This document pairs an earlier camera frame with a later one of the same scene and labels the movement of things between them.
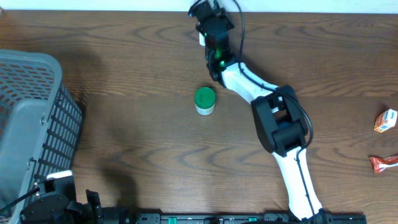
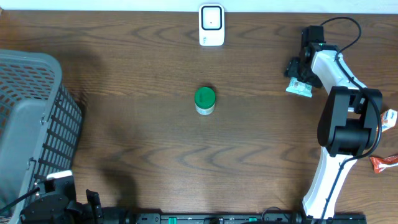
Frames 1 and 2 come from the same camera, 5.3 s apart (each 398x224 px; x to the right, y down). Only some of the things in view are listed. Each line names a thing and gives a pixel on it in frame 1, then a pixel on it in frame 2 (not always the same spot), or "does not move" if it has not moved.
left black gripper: [92, 208] does not move
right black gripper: [223, 12] -> [291, 68]
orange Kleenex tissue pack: [385, 120] does not move
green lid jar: [204, 100] does not move
